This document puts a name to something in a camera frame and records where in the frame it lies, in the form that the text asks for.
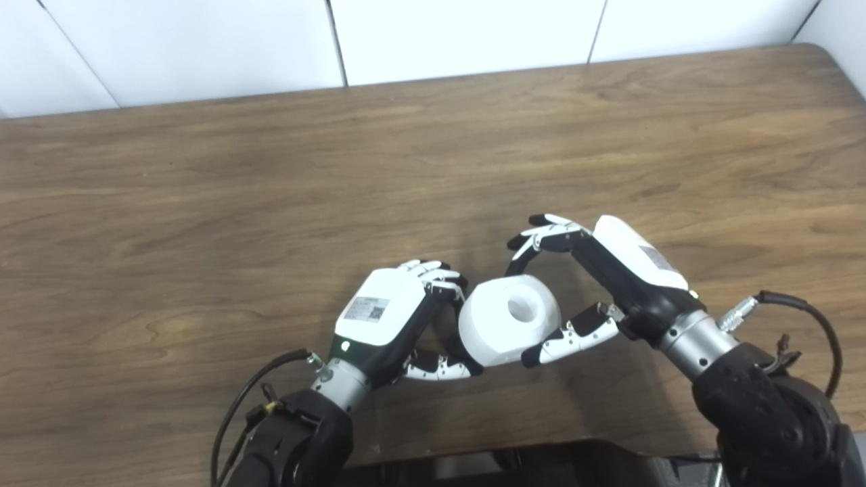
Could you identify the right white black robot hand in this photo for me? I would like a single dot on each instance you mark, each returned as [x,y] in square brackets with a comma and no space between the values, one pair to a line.
[636,277]

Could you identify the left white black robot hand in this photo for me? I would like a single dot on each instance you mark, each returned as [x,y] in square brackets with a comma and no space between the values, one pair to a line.
[382,311]

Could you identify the round white plastic piece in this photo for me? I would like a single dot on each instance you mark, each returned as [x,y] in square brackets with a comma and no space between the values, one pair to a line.
[494,331]

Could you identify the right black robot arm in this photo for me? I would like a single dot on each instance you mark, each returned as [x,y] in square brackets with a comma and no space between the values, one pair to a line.
[764,412]

